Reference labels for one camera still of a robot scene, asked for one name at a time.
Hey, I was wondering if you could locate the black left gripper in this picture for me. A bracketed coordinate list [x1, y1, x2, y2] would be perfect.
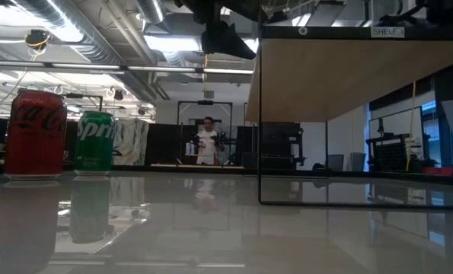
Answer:
[174, 0, 263, 61]

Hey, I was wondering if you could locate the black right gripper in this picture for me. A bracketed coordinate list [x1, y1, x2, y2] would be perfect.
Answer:
[426, 0, 453, 27]

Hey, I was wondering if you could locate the green Sprite can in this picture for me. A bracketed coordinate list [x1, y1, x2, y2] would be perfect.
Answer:
[73, 110, 116, 177]

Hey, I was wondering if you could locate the red can black script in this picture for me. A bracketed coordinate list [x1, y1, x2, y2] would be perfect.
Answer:
[3, 90, 69, 181]

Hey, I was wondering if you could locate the white shelf label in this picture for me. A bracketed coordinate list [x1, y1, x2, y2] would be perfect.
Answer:
[370, 26, 406, 39]

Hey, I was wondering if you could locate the person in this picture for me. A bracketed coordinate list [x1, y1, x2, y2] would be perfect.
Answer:
[194, 116, 222, 166]

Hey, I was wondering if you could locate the black equipment cabinet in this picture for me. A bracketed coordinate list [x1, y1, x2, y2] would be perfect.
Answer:
[235, 121, 306, 171]

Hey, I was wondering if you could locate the black partition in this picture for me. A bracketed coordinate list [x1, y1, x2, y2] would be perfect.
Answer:
[144, 123, 196, 167]

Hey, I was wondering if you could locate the long ceiling light bar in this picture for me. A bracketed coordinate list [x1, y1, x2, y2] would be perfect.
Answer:
[0, 59, 254, 76]

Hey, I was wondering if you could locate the white leaf-patterned cloth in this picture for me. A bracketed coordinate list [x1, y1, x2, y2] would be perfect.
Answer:
[113, 119, 150, 166]

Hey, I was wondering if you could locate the black pegboard cart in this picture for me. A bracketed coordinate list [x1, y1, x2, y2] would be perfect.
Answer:
[365, 117, 432, 173]

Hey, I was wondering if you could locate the red box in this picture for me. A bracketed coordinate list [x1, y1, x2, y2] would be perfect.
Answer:
[422, 166, 453, 176]

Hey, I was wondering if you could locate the grey bin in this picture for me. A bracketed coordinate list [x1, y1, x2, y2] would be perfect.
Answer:
[349, 151, 367, 172]
[327, 154, 345, 172]

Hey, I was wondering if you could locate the white glossy table board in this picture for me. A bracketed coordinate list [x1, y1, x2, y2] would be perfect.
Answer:
[0, 170, 453, 274]

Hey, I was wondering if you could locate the black window frame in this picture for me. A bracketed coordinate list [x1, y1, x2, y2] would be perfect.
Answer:
[420, 72, 453, 167]

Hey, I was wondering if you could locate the wooden shelf black metal frame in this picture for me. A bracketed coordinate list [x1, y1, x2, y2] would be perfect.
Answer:
[243, 24, 453, 209]

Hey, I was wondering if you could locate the black aluminium table frame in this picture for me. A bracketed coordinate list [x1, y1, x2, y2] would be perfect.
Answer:
[0, 161, 453, 187]

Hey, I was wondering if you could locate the black ceiling cable reel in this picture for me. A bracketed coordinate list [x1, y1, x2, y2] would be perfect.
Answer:
[24, 29, 51, 50]

